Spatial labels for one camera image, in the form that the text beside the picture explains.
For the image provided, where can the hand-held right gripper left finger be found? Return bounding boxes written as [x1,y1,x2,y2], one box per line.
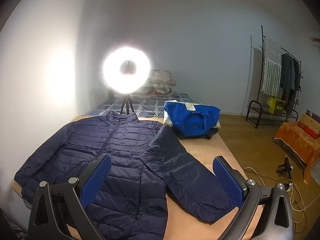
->
[28,154,112,240]

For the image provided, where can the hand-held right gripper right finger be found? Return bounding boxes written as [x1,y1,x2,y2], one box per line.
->
[212,156,295,240]

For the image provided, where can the navy puffer jacket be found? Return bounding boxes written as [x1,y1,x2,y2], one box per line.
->
[14,110,233,240]

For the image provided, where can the black metal clothes rack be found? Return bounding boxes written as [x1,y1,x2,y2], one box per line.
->
[246,25,304,129]

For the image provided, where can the black folded garment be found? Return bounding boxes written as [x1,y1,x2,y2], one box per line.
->
[176,127,218,141]

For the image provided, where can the black handheld tool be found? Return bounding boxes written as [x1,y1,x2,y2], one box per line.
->
[276,156,293,178]

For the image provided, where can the blue folded garment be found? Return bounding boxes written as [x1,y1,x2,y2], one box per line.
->
[164,100,221,134]

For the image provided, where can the black tripod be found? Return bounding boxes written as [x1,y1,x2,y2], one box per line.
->
[119,94,134,116]

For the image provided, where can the yellow box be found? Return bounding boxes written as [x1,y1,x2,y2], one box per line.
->
[267,96,286,113]

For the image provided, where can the red box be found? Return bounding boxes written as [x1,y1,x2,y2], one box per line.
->
[299,122,320,139]

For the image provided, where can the dark patterned box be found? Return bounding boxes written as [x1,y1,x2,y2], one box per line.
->
[306,109,320,123]

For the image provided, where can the dark hanging garment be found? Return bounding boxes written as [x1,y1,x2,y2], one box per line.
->
[287,57,302,115]

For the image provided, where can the white leaning board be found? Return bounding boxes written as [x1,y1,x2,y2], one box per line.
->
[243,35,256,116]

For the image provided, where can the floral bedding pile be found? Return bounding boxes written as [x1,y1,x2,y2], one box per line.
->
[135,69,177,98]

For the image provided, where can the striped towel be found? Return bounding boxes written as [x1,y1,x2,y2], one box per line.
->
[260,37,283,97]

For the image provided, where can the grey hanging jacket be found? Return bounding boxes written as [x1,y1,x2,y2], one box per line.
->
[279,53,296,93]

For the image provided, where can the white cable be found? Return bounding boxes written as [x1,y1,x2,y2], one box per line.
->
[243,167,307,223]

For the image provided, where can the black cable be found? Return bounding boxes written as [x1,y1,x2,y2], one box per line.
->
[138,103,163,118]

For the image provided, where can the ring light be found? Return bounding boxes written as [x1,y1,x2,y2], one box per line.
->
[102,45,151,96]

